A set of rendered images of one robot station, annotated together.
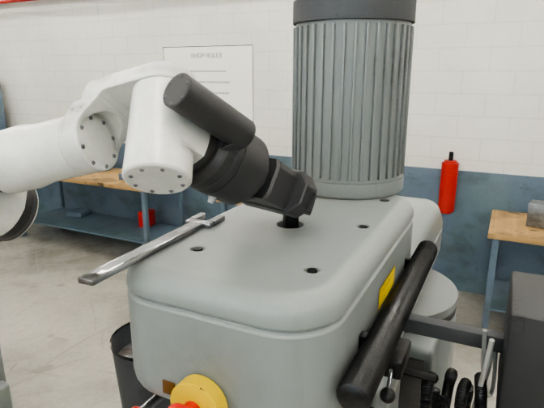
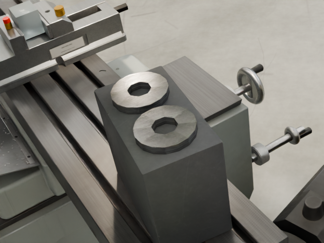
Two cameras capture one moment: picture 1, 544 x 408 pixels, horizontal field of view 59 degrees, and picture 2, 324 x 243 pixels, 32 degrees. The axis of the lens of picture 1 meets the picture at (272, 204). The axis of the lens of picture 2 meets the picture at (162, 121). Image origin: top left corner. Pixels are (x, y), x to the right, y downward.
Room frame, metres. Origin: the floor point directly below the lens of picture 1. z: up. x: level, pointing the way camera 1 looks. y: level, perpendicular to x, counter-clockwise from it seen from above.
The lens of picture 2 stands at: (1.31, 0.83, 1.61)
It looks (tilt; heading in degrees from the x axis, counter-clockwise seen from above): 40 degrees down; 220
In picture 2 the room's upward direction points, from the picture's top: 11 degrees counter-clockwise
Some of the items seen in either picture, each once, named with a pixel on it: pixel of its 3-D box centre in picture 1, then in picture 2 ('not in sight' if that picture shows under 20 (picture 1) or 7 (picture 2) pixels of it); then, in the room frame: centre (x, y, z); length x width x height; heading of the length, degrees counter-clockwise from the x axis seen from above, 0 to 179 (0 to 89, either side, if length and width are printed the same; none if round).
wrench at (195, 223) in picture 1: (160, 242); not in sight; (0.55, 0.13, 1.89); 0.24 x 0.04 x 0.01; 156
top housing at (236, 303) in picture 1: (294, 274); not in sight; (0.65, -0.03, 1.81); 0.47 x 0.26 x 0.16; 154
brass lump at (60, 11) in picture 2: not in sight; (59, 10); (0.54, -0.05, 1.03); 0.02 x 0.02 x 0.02
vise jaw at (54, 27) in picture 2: not in sight; (51, 18); (0.54, -0.09, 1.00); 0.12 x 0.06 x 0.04; 62
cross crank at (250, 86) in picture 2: not in sight; (240, 90); (0.18, 0.19, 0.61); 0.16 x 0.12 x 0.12; 154
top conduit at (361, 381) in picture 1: (398, 301); not in sight; (0.60, -0.17, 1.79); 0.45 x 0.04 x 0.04; 154
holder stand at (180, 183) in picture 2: not in sight; (162, 155); (0.83, 0.41, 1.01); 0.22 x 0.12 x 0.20; 56
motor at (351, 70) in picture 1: (350, 96); not in sight; (0.86, -0.14, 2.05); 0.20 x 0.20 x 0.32
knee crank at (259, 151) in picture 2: not in sight; (281, 141); (0.22, 0.33, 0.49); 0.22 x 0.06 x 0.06; 154
